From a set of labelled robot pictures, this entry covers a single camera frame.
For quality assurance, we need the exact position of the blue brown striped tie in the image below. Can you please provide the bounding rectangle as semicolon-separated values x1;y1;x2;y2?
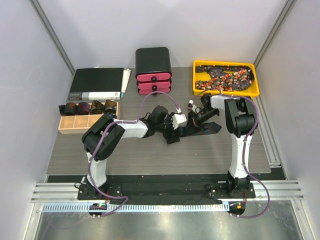
176;122;222;138

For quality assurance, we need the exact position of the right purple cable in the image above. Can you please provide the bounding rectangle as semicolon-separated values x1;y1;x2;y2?
194;87;271;220

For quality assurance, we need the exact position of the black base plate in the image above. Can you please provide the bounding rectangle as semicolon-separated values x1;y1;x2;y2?
74;174;256;206

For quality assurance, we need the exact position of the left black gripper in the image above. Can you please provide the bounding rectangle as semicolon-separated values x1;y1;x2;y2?
155;113;182;144

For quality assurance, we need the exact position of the wooden compartment organizer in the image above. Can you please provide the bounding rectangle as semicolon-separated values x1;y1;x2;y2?
58;101;120;134

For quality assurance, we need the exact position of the rolled red dark tie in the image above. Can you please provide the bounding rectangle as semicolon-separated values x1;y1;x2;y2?
58;102;78;117

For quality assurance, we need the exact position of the rolled brown patterned tie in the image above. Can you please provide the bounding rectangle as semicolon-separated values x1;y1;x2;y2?
89;100;104;115

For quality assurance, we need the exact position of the aluminium frame rail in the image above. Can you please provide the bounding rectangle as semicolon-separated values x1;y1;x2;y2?
31;182;83;202

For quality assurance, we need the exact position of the black pink drawer box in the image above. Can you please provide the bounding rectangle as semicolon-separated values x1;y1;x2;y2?
135;47;172;95

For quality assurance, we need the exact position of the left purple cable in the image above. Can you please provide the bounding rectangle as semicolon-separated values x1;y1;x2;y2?
87;91;182;201

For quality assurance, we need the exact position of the white slotted cable duct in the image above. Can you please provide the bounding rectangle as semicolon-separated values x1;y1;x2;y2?
42;202;230;214

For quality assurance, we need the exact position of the rolled navy striped tie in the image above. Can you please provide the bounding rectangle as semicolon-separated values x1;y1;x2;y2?
77;102;91;116

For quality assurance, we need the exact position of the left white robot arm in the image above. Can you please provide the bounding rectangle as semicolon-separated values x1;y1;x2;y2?
81;105;187;200

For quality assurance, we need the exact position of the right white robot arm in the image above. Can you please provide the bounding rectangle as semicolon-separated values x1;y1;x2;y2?
188;93;259;198

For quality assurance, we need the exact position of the black flat box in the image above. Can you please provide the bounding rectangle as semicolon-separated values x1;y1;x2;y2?
68;67;125;101

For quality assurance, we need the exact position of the colourful floral tie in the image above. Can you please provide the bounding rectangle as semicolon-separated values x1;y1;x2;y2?
194;65;255;92

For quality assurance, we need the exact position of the yellow plastic tray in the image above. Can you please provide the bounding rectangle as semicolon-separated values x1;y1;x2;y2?
192;60;260;98

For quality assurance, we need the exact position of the purple cable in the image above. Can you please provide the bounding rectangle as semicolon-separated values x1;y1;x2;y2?
194;87;271;220
87;91;182;201

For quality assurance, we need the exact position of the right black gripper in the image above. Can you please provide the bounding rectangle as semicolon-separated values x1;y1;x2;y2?
184;108;219;136

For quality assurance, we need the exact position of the rolled blue gold tie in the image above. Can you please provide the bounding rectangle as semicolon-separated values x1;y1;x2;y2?
107;113;117;119

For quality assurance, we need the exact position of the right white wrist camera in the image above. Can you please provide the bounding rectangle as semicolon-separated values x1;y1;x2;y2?
187;100;197;113

